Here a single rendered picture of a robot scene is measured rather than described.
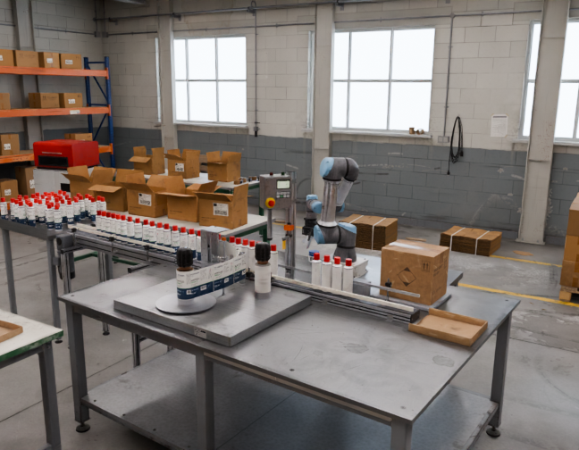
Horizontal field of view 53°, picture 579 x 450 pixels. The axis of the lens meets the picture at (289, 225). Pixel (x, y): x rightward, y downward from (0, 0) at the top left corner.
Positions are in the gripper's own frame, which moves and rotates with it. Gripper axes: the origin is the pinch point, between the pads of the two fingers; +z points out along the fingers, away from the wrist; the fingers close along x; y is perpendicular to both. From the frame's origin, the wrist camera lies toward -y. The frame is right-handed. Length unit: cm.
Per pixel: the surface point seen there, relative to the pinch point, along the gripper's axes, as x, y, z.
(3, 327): 179, 71, 12
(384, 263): 41, -70, -11
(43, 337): 174, 45, 12
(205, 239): 73, 32, -16
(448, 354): 89, -123, 9
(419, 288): 42, -90, -1
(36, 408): 138, 117, 92
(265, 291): 90, -24, 0
